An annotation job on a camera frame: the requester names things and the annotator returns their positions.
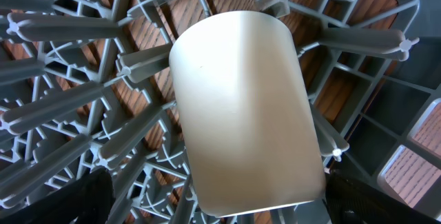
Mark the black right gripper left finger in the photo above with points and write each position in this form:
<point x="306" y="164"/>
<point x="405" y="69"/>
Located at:
<point x="88" y="200"/>

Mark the grey dishwasher rack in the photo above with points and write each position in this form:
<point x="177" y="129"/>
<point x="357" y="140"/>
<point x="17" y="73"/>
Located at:
<point x="81" y="101"/>

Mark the white cup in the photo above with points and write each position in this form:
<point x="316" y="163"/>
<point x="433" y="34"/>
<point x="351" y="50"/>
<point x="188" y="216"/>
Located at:
<point x="245" y="115"/>

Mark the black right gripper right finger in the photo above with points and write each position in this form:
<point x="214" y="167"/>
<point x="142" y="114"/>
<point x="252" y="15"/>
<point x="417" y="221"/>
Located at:
<point x="350" y="201"/>

